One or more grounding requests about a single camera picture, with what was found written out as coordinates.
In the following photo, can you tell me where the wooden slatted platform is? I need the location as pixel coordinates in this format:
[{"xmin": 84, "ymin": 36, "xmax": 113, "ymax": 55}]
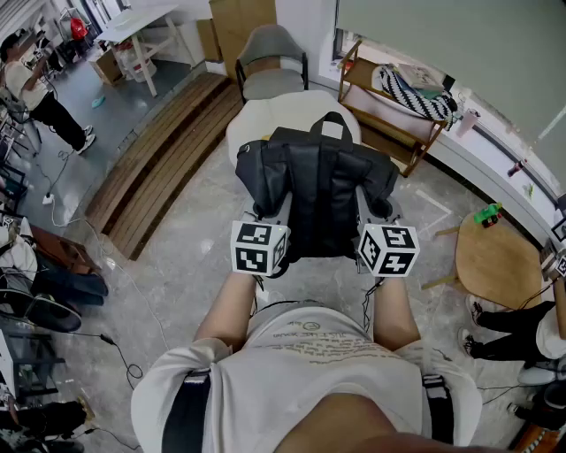
[{"xmin": 84, "ymin": 71, "xmax": 245, "ymax": 262}]

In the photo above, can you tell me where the dark blue clothing pile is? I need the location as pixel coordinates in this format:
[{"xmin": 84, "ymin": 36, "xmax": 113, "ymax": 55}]
[{"xmin": 32, "ymin": 254, "xmax": 110, "ymax": 307}]

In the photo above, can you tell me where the brown wooden box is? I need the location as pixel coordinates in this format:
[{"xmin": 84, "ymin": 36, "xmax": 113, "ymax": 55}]
[{"xmin": 27, "ymin": 225, "xmax": 102, "ymax": 276}]

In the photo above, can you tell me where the wooden shelf rack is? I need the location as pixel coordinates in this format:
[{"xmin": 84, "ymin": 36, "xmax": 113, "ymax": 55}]
[{"xmin": 337, "ymin": 39, "xmax": 449, "ymax": 179}]

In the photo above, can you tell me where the round wooden stool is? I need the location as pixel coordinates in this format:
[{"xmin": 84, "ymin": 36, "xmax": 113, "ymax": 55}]
[{"xmin": 421, "ymin": 211, "xmax": 545, "ymax": 311}]

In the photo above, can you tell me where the person's right forearm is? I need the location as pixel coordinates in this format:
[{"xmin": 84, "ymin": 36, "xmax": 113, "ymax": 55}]
[{"xmin": 372, "ymin": 276, "xmax": 422, "ymax": 351}]

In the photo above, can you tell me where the black harness strap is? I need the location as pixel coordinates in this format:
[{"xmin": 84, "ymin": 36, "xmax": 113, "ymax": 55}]
[
  {"xmin": 421, "ymin": 372, "xmax": 456, "ymax": 446},
  {"xmin": 161, "ymin": 368, "xmax": 213, "ymax": 453}
]

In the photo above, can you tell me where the black and white striped cushion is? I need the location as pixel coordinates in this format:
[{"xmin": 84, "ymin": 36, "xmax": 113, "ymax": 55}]
[{"xmin": 379, "ymin": 64, "xmax": 457, "ymax": 132}]

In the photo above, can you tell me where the small cardboard box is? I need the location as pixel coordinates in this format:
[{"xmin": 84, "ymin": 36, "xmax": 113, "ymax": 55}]
[{"xmin": 195, "ymin": 18, "xmax": 223, "ymax": 64}]

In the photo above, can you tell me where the person's left forearm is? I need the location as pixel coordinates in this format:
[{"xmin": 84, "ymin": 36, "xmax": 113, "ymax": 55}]
[{"xmin": 193, "ymin": 269, "xmax": 261, "ymax": 354}]

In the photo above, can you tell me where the white trestle table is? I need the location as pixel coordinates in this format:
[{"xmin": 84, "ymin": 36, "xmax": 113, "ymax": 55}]
[{"xmin": 94, "ymin": 4, "xmax": 180, "ymax": 98}]

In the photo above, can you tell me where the black right harness strap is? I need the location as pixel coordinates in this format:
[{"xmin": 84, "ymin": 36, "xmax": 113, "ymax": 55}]
[{"xmin": 421, "ymin": 372, "xmax": 456, "ymax": 446}]

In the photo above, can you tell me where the black left harness strap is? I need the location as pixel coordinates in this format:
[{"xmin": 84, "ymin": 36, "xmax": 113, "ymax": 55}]
[{"xmin": 161, "ymin": 368, "xmax": 213, "ymax": 453}]

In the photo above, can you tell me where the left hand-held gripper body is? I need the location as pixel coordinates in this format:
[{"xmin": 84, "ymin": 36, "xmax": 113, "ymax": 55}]
[{"xmin": 231, "ymin": 193, "xmax": 294, "ymax": 280}]

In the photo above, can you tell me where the white daisy-shaped plush cushion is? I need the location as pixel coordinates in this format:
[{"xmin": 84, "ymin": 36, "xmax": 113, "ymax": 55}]
[{"xmin": 226, "ymin": 89, "xmax": 363, "ymax": 170}]

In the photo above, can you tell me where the grey upholstered chair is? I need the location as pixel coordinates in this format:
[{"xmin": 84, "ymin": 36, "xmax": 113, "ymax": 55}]
[{"xmin": 234, "ymin": 24, "xmax": 310, "ymax": 105}]

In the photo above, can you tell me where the large cardboard box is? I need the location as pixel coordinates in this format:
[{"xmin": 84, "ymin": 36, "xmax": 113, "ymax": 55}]
[{"xmin": 208, "ymin": 0, "xmax": 278, "ymax": 83}]

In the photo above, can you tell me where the person's chin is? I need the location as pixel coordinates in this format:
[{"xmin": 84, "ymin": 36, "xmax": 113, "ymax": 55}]
[{"xmin": 272, "ymin": 392, "xmax": 448, "ymax": 453}]

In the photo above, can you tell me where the pale illustrated book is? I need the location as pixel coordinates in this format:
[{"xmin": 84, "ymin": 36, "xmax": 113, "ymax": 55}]
[{"xmin": 396, "ymin": 62, "xmax": 447, "ymax": 90}]

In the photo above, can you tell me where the person's white t-shirt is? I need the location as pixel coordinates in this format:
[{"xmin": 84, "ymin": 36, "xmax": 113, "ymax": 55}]
[{"xmin": 131, "ymin": 299, "xmax": 484, "ymax": 453}]

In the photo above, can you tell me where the green toy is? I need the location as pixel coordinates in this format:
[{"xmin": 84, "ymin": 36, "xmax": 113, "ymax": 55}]
[{"xmin": 473, "ymin": 202, "xmax": 504, "ymax": 229}]

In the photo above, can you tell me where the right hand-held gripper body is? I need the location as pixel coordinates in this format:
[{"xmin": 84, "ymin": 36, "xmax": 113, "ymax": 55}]
[{"xmin": 352, "ymin": 186, "xmax": 421, "ymax": 279}]

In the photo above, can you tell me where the black backpack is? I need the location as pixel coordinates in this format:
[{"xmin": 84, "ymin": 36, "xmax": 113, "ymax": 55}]
[{"xmin": 233, "ymin": 111, "xmax": 402, "ymax": 260}]

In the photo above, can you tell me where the pink tumbler cup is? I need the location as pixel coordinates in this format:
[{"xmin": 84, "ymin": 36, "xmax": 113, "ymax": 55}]
[{"xmin": 455, "ymin": 107, "xmax": 481, "ymax": 139}]

